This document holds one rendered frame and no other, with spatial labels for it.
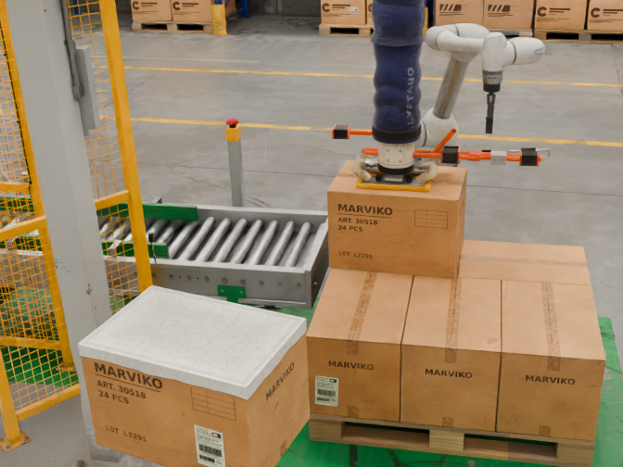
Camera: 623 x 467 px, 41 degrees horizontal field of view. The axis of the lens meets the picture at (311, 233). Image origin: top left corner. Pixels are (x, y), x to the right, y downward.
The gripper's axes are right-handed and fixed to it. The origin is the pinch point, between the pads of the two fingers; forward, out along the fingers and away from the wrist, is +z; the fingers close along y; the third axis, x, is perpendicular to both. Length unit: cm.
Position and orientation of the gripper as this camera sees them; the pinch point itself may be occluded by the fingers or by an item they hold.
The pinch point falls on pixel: (489, 126)
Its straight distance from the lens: 388.6
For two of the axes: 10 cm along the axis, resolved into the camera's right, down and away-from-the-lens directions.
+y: -2.1, 4.3, -8.8
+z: 0.4, 9.0, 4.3
